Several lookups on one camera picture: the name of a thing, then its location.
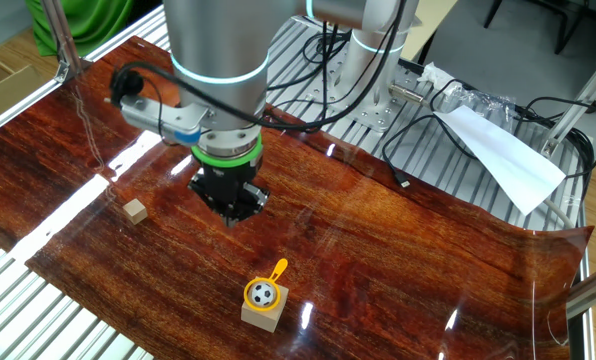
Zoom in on silver cable connector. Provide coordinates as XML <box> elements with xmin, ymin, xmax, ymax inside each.
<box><xmin>388</xmin><ymin>82</ymin><xmax>428</xmax><ymax>105</ymax></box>

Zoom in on black cable bundle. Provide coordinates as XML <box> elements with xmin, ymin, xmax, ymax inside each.
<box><xmin>515</xmin><ymin>96</ymin><xmax>596</xmax><ymax>201</ymax></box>

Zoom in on large wooden block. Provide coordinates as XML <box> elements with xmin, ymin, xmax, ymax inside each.
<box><xmin>240</xmin><ymin>276</ymin><xmax>290</xmax><ymax>334</ymax></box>

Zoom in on small wooden cube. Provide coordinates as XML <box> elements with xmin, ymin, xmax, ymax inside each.
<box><xmin>122</xmin><ymin>198</ymin><xmax>149</xmax><ymax>226</ymax></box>

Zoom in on black camera cable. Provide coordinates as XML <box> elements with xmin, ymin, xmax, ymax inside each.
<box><xmin>108</xmin><ymin>0</ymin><xmax>409</xmax><ymax>149</ymax></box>

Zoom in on white paper sheet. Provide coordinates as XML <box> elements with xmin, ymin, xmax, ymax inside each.
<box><xmin>433</xmin><ymin>104</ymin><xmax>567</xmax><ymax>217</ymax></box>

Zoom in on green cloth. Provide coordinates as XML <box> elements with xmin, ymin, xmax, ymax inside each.
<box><xmin>25</xmin><ymin>0</ymin><xmax>135</xmax><ymax>59</ymax></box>

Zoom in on light grey cable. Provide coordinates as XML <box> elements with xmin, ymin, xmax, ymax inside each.
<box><xmin>542</xmin><ymin>197</ymin><xmax>577</xmax><ymax>230</ymax></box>

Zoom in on yellow bubble ring wand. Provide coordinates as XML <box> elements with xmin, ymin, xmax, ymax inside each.
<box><xmin>242</xmin><ymin>257</ymin><xmax>289</xmax><ymax>313</ymax></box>

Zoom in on brown cardboard box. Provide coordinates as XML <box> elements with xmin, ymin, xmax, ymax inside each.
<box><xmin>0</xmin><ymin>47</ymin><xmax>44</xmax><ymax>130</ymax></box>

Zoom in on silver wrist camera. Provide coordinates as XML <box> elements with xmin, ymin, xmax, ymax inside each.
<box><xmin>117</xmin><ymin>94</ymin><xmax>212</xmax><ymax>147</ymax></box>

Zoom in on black chair legs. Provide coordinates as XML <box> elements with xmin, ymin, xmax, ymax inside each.
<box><xmin>482</xmin><ymin>0</ymin><xmax>596</xmax><ymax>56</ymax></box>

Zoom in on glossy wood-grain mat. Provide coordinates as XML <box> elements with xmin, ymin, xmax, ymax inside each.
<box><xmin>0</xmin><ymin>34</ymin><xmax>595</xmax><ymax>360</ymax></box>

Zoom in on green flange adapter ring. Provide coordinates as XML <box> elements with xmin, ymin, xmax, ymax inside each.
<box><xmin>190</xmin><ymin>133</ymin><xmax>264</xmax><ymax>170</ymax></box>

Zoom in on small soccer ball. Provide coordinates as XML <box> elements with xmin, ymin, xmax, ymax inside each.
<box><xmin>251</xmin><ymin>281</ymin><xmax>277</xmax><ymax>308</ymax></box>

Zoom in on aluminium frame post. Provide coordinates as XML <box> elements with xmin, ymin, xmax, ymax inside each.
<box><xmin>40</xmin><ymin>0</ymin><xmax>92</xmax><ymax>84</ymax></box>
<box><xmin>565</xmin><ymin>259</ymin><xmax>596</xmax><ymax>321</ymax></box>
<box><xmin>540</xmin><ymin>49</ymin><xmax>596</xmax><ymax>157</ymax></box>

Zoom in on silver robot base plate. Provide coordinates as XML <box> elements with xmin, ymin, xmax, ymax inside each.
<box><xmin>277</xmin><ymin>19</ymin><xmax>422</xmax><ymax>134</ymax></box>

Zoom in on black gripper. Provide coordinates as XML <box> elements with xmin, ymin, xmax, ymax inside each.
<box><xmin>187</xmin><ymin>162</ymin><xmax>271</xmax><ymax>229</ymax></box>

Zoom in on clear plastic bag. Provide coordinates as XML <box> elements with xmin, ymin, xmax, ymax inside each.
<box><xmin>430</xmin><ymin>79</ymin><xmax>519</xmax><ymax>134</ymax></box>

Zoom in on black USB cable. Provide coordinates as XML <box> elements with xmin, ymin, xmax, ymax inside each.
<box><xmin>380</xmin><ymin>113</ymin><xmax>479</xmax><ymax>190</ymax></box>

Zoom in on crumpled white tissue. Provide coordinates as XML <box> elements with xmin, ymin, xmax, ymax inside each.
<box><xmin>416</xmin><ymin>61</ymin><xmax>457</xmax><ymax>92</ymax></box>

